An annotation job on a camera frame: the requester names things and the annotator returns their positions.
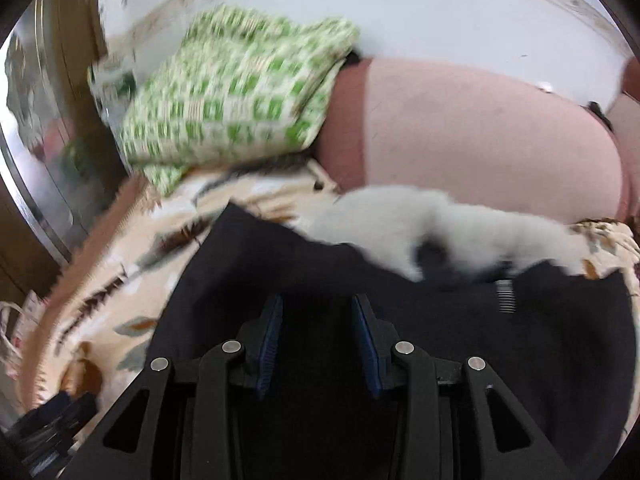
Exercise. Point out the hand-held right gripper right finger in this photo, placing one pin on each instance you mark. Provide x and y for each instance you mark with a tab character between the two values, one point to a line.
367	347

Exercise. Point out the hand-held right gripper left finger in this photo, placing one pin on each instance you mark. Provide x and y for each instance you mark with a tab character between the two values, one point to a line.
267	347

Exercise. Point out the black coat with fur collar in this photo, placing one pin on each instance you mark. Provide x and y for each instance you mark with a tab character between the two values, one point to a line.
310	270

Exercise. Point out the leaf printed blanket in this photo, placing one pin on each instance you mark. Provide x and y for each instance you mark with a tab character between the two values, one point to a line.
145	240

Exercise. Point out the large pink sofa cushion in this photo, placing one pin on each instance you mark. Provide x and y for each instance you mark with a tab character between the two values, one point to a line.
475	130

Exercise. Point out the green checkered cloth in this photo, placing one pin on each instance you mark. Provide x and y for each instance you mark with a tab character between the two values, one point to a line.
235	90

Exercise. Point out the wooden door with patterned glass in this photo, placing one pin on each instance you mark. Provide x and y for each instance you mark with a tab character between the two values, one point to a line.
45	135

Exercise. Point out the small pink sofa cushion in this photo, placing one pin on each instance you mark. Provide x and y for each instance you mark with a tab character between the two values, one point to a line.
631	125

